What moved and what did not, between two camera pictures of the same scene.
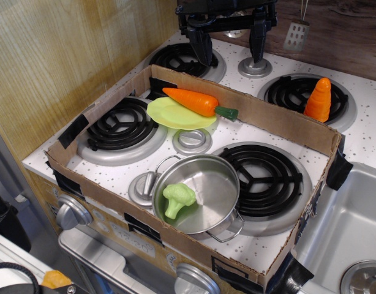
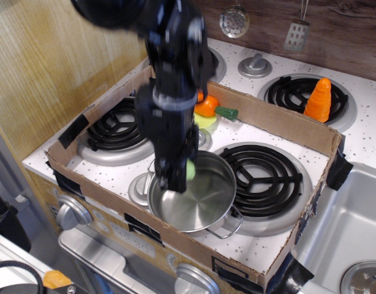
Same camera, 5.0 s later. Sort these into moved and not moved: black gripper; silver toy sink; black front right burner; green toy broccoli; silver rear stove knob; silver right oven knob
Moved: green toy broccoli; black gripper
Not moved: silver toy sink; silver right oven knob; black front right burner; silver rear stove knob
